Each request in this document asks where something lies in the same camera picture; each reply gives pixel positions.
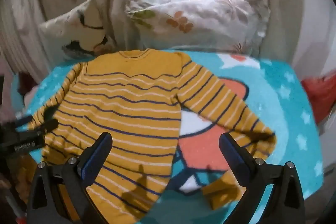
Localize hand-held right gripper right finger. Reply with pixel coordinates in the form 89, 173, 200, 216
219, 132, 306, 224

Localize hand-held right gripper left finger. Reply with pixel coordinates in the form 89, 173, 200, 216
26, 132, 113, 224

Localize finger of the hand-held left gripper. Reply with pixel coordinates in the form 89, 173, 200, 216
16, 118, 59, 136
16, 105, 58, 123

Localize yellow striped sweater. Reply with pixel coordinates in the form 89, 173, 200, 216
14, 48, 277, 224

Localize teal printed blanket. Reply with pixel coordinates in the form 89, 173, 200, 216
10, 49, 324, 224

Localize cream silhouette print cushion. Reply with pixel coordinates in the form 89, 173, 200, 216
38, 0, 117, 60

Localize red cloth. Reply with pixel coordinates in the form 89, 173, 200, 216
301, 74, 336, 125

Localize white floral pillow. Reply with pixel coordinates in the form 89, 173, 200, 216
125, 0, 271, 56

